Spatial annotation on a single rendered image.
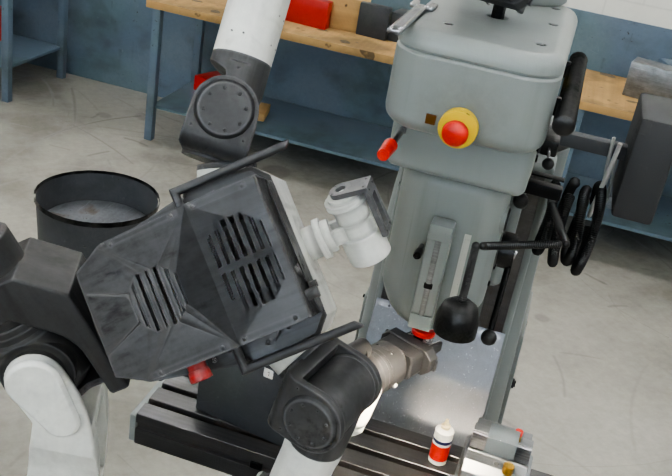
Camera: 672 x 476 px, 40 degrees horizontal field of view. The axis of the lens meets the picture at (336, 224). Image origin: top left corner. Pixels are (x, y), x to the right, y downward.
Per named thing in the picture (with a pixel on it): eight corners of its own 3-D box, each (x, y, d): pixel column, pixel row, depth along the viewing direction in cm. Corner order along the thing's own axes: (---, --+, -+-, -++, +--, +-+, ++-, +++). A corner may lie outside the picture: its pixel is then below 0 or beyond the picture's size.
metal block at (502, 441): (510, 470, 185) (517, 446, 182) (481, 460, 186) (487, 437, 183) (513, 455, 189) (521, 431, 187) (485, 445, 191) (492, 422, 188)
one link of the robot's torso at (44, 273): (-83, 281, 125) (33, 231, 123) (-56, 237, 136) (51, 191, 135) (26, 428, 137) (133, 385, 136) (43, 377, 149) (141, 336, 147)
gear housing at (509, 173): (524, 201, 152) (539, 145, 148) (383, 164, 157) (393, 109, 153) (541, 141, 182) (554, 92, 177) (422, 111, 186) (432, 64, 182)
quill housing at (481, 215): (473, 348, 169) (515, 191, 156) (366, 317, 173) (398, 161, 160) (487, 302, 186) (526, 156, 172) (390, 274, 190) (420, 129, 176)
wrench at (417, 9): (405, 37, 131) (406, 31, 131) (379, 31, 132) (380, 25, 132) (437, 8, 153) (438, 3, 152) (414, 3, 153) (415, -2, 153)
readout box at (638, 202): (656, 228, 181) (691, 128, 172) (610, 216, 183) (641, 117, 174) (654, 193, 198) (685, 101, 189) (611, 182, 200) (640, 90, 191)
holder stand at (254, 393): (283, 448, 193) (296, 370, 184) (194, 408, 200) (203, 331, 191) (309, 419, 203) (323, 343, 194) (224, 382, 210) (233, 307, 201)
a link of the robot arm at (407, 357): (442, 344, 175) (406, 365, 166) (432, 385, 179) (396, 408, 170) (390, 315, 182) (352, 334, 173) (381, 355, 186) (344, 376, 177)
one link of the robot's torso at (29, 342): (-28, 358, 131) (46, 327, 130) (-5, 308, 143) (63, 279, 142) (21, 423, 136) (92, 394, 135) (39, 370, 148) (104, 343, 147)
